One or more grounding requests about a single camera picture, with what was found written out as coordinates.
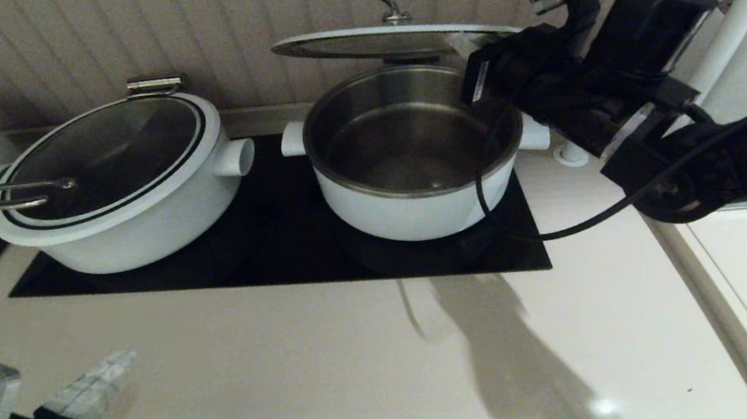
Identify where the white pot with steel interior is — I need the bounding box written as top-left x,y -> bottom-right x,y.
272,48 -> 563,257

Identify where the glass lid with steel handle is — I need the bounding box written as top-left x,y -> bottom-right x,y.
264,0 -> 526,79

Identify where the large black glass cooktop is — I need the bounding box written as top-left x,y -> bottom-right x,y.
0,102 -> 555,332

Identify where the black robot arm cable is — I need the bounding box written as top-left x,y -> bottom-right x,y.
465,72 -> 747,250

